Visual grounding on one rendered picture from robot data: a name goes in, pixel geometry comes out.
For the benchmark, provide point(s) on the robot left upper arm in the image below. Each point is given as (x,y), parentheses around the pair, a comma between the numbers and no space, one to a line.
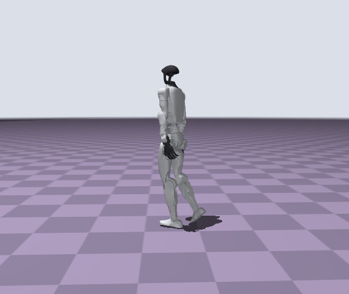
(163,94)

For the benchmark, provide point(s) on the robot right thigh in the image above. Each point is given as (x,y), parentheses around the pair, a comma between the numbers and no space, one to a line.
(177,164)

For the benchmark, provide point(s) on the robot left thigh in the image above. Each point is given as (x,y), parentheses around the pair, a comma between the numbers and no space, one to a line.
(164,164)

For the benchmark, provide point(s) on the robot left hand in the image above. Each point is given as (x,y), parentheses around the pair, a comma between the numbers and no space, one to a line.
(168,150)

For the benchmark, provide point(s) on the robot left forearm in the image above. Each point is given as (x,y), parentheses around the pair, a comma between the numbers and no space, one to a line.
(163,126)

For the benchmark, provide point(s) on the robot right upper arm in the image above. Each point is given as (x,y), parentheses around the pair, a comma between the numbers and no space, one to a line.
(184,117)

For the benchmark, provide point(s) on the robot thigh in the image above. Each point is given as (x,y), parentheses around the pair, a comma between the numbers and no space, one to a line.
(164,164)
(177,164)

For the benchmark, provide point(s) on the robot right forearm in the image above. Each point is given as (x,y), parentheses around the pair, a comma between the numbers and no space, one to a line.
(182,126)

